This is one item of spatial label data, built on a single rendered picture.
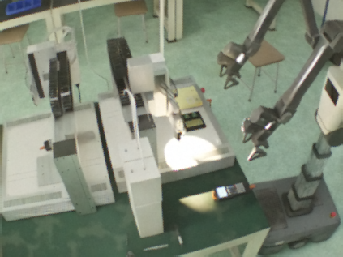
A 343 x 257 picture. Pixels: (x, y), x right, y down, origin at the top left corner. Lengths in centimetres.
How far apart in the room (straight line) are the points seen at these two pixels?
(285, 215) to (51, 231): 153
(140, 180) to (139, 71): 49
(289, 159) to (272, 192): 65
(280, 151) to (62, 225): 205
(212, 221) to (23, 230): 100
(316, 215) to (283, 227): 28
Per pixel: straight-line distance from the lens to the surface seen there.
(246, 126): 136
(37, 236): 187
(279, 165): 306
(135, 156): 143
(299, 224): 246
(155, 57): 159
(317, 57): 125
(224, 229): 178
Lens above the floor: 231
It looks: 45 degrees down
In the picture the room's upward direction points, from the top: straight up
